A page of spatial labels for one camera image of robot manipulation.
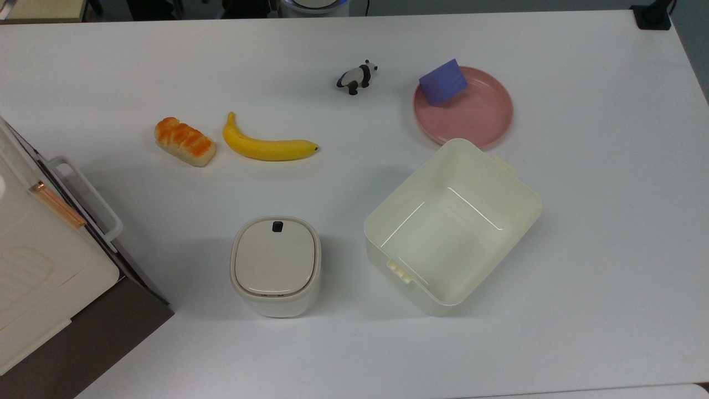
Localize toy bread loaf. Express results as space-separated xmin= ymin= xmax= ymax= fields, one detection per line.
xmin=154 ymin=116 xmax=217 ymax=168

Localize yellow toy banana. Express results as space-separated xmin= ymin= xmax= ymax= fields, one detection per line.
xmin=222 ymin=111 xmax=320 ymax=162

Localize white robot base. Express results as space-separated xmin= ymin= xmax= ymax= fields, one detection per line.
xmin=277 ymin=0 xmax=352 ymax=17

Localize dark wood drawer white handle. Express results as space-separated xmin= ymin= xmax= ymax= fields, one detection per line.
xmin=14 ymin=132 xmax=170 ymax=305

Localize purple cube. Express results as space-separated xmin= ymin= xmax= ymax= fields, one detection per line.
xmin=418 ymin=59 xmax=469 ymax=107

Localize pink plate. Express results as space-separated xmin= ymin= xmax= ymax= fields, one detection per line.
xmin=413 ymin=66 xmax=514 ymax=149

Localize orange box latch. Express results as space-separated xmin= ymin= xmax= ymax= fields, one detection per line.
xmin=30 ymin=181 xmax=88 ymax=229

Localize black table clamp mount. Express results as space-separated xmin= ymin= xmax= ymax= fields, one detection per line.
xmin=630 ymin=0 xmax=677 ymax=31

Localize cream open plastic bin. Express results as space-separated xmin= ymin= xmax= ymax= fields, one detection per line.
xmin=363 ymin=138 xmax=543 ymax=318

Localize toy panda figure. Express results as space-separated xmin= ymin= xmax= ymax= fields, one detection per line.
xmin=336 ymin=59 xmax=379 ymax=96

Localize small beige lidded trash can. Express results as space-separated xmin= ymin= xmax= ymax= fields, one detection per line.
xmin=230 ymin=216 xmax=322 ymax=319

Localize yellow side table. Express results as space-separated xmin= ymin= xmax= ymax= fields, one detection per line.
xmin=0 ymin=0 xmax=89 ymax=24

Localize dark wood cabinet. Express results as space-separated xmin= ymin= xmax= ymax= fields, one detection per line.
xmin=0 ymin=130 xmax=175 ymax=399

